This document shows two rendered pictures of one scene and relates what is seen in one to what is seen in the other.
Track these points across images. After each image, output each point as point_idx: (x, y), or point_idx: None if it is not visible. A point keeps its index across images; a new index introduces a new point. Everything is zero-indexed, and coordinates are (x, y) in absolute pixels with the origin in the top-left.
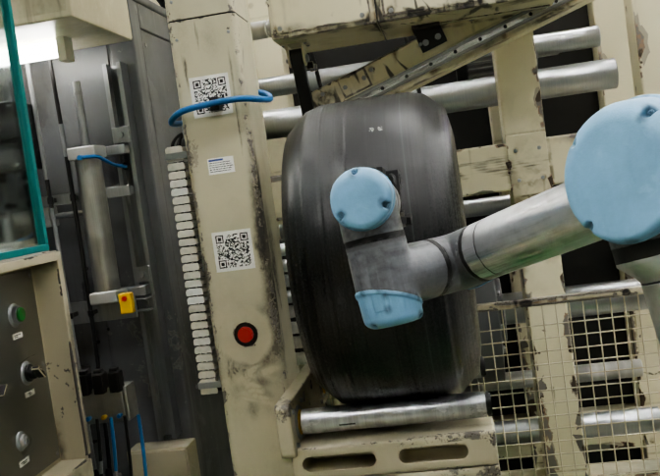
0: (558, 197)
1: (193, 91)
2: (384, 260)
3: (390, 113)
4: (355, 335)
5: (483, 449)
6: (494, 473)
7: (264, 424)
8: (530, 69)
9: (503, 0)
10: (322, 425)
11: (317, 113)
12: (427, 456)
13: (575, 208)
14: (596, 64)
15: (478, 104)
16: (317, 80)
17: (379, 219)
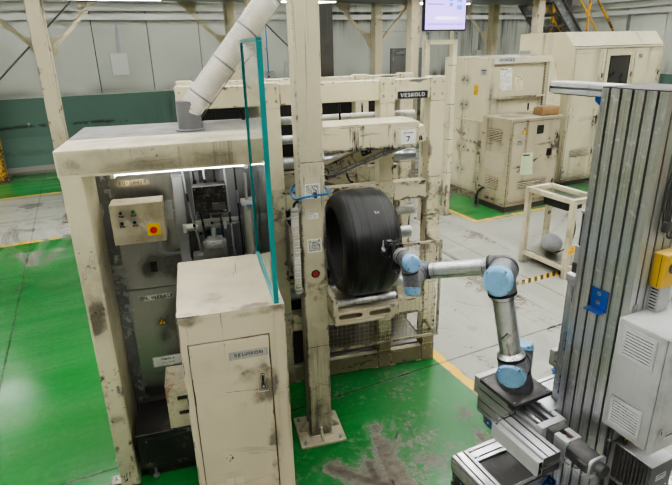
0: (462, 266)
1: (306, 189)
2: (415, 279)
3: (379, 205)
4: (368, 280)
5: (395, 309)
6: (397, 316)
7: (318, 303)
8: (391, 157)
9: (399, 147)
10: (345, 304)
11: (352, 201)
12: (375, 311)
13: (485, 287)
14: (409, 150)
15: None
16: None
17: (417, 270)
